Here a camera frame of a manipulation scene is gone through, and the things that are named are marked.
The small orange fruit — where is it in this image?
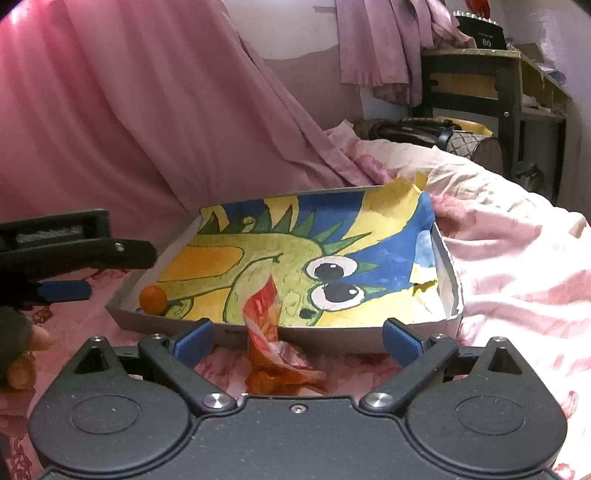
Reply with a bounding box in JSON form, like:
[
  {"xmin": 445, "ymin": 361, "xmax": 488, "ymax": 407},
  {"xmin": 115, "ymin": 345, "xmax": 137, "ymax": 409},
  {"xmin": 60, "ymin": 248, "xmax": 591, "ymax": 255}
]
[{"xmin": 138, "ymin": 285, "xmax": 168, "ymax": 316}]

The orange candy clear bag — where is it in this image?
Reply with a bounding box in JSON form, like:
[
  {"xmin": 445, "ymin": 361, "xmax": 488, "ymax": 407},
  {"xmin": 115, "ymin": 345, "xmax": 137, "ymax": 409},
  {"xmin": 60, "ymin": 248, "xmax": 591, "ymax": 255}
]
[{"xmin": 242, "ymin": 276, "xmax": 328, "ymax": 396}]

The person's left hand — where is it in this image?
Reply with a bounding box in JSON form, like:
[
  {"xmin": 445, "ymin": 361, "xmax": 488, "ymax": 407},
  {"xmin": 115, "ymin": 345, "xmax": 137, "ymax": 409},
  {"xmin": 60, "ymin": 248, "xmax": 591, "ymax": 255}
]
[{"xmin": 1, "ymin": 307, "xmax": 53, "ymax": 390}]

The pink floral bed blanket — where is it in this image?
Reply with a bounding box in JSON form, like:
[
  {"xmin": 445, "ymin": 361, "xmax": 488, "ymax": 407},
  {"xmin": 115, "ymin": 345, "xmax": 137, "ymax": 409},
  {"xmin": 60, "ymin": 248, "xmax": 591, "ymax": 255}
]
[{"xmin": 1, "ymin": 121, "xmax": 590, "ymax": 479}]

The pink curtain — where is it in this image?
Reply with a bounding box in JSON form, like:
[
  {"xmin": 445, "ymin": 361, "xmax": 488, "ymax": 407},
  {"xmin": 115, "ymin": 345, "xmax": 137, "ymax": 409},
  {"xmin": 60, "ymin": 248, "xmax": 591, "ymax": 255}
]
[{"xmin": 0, "ymin": 0, "xmax": 376, "ymax": 232}]

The dark handbag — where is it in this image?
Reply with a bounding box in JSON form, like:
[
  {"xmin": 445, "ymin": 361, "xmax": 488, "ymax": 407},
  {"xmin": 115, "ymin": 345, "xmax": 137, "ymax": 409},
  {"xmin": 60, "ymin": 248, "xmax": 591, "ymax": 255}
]
[{"xmin": 353, "ymin": 118, "xmax": 505, "ymax": 174}]

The dark wooden desk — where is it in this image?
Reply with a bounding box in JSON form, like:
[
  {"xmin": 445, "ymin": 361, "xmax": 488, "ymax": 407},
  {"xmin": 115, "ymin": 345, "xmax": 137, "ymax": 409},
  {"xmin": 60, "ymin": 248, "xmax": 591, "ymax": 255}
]
[{"xmin": 414, "ymin": 49, "xmax": 570, "ymax": 201}]

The purple hanging cloth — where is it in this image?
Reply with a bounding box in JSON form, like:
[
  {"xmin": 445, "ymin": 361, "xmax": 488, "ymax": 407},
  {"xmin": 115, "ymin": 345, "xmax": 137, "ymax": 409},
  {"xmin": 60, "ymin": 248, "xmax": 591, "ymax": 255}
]
[{"xmin": 335, "ymin": 0, "xmax": 476, "ymax": 107}]

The black calendar box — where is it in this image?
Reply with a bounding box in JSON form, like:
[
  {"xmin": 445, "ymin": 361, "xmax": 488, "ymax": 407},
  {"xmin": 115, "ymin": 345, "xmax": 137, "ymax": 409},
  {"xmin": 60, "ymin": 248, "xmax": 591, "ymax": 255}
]
[{"xmin": 454, "ymin": 11, "xmax": 507, "ymax": 50}]

